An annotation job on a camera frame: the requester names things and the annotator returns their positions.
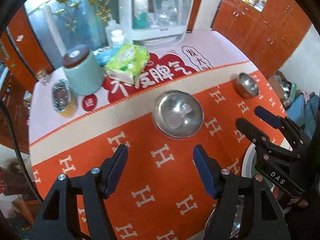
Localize white pill bottle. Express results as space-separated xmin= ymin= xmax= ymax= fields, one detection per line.
xmin=111 ymin=29 xmax=125 ymax=48

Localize foil covered yellow cup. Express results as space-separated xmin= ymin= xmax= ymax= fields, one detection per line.
xmin=52 ymin=79 xmax=78 ymax=118

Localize small steel bowl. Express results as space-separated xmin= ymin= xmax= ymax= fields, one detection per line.
xmin=236 ymin=73 xmax=259 ymax=99

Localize green wet wipes pack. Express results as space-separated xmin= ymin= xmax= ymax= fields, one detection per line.
xmin=105 ymin=44 xmax=150 ymax=85

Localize large steel bowl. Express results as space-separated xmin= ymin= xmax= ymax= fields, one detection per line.
xmin=152 ymin=90 xmax=204 ymax=139

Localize black cable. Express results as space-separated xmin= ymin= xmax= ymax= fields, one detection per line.
xmin=0 ymin=100 xmax=45 ymax=204

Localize wooden cabinets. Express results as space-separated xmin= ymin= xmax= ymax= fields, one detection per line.
xmin=212 ymin=0 xmax=311 ymax=78

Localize light green ceramic jar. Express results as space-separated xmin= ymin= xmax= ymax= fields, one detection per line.
xmin=62 ymin=44 xmax=105 ymax=96

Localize large white plate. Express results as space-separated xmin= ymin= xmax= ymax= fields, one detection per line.
xmin=241 ymin=143 xmax=279 ymax=197

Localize white sterilizer cabinet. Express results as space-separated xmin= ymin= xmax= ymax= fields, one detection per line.
xmin=118 ymin=0 xmax=194 ymax=49

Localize pink printed tablecloth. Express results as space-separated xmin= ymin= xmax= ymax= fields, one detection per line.
xmin=29 ymin=30 xmax=249 ymax=145

